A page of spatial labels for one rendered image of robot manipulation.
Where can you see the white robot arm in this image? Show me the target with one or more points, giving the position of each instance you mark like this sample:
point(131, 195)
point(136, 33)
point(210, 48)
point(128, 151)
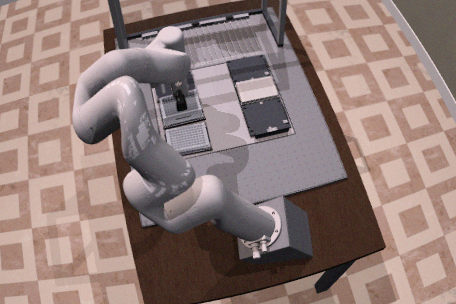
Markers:
point(162, 174)

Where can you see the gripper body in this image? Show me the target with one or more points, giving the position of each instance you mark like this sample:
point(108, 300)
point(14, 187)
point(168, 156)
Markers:
point(177, 86)

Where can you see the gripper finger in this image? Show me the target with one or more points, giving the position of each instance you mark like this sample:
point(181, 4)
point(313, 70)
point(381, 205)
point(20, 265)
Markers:
point(181, 104)

